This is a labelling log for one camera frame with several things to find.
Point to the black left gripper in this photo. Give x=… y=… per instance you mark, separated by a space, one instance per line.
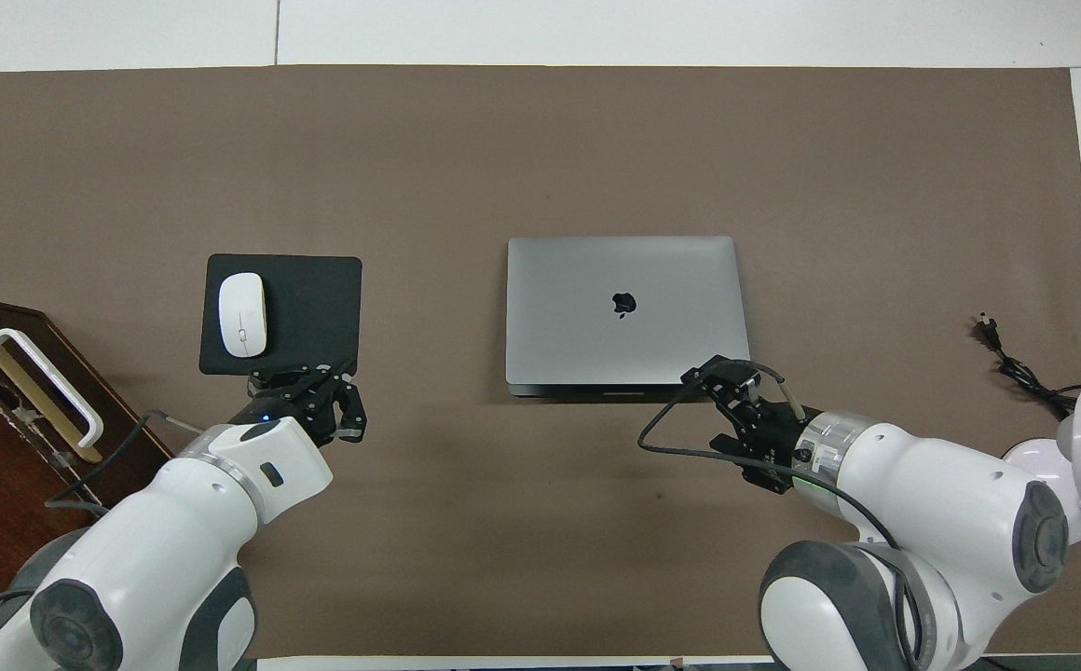
x=303 y=405

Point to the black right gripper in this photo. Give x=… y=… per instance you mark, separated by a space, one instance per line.
x=769 y=433

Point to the silver laptop with apple logo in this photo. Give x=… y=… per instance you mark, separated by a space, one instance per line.
x=596 y=335

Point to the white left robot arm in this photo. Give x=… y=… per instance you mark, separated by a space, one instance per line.
x=158 y=531

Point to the black mouse pad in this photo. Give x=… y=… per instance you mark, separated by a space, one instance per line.
x=317 y=308

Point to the white computer mouse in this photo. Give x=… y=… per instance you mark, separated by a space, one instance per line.
x=242 y=312

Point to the large brown table mat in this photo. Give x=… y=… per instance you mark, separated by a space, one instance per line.
x=540 y=540

